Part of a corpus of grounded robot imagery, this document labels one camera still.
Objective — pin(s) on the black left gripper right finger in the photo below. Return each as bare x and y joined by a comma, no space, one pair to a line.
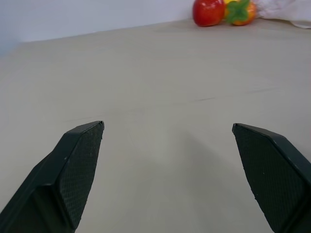
272,170

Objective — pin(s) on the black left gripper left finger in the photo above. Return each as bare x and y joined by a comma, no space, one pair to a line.
63,174

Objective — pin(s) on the white cloth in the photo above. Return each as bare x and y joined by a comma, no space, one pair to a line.
284,11

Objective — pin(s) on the orange toy persimmon green leaves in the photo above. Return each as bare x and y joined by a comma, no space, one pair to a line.
240,13

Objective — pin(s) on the red toy apple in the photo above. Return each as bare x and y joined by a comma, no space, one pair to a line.
207,12

